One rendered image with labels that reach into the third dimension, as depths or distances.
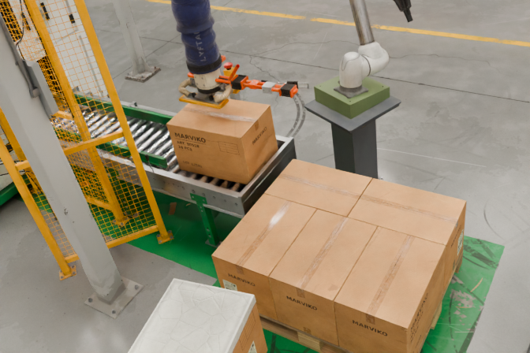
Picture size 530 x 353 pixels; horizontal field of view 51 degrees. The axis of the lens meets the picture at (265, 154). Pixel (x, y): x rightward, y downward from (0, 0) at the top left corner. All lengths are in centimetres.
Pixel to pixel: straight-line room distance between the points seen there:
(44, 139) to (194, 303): 133
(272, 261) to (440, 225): 99
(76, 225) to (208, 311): 139
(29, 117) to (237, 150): 126
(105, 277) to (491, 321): 243
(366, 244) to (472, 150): 185
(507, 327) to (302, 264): 126
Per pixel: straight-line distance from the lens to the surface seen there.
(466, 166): 467
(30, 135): 323
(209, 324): 242
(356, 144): 409
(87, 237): 369
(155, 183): 412
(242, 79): 351
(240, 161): 365
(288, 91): 331
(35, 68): 313
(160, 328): 247
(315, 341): 341
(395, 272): 312
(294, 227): 340
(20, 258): 480
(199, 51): 348
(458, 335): 357
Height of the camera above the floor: 289
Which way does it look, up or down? 36 degrees down
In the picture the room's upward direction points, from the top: 11 degrees counter-clockwise
